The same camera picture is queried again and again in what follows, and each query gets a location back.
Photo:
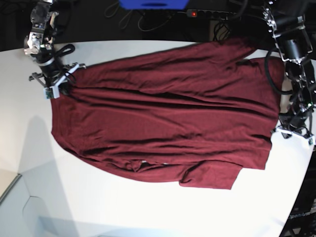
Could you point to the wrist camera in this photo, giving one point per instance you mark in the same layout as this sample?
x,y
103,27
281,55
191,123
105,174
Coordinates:
x,y
51,92
311,141

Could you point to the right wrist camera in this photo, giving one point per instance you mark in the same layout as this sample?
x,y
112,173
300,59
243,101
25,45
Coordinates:
x,y
51,92

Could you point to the dark red t-shirt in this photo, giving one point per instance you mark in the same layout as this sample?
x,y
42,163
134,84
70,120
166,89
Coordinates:
x,y
196,115

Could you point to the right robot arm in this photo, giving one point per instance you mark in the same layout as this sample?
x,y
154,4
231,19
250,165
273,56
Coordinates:
x,y
39,43

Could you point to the black power strip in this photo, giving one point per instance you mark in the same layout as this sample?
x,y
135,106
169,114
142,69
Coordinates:
x,y
209,14

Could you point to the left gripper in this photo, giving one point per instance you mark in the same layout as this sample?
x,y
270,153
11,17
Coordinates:
x,y
295,125

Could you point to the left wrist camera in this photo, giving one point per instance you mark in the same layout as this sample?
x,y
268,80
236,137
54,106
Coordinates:
x,y
311,141

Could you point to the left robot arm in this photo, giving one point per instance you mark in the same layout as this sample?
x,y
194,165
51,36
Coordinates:
x,y
286,23

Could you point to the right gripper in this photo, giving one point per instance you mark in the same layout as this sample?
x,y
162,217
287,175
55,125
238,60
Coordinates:
x,y
63,79

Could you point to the blue box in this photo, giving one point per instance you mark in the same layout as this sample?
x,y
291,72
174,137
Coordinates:
x,y
153,4

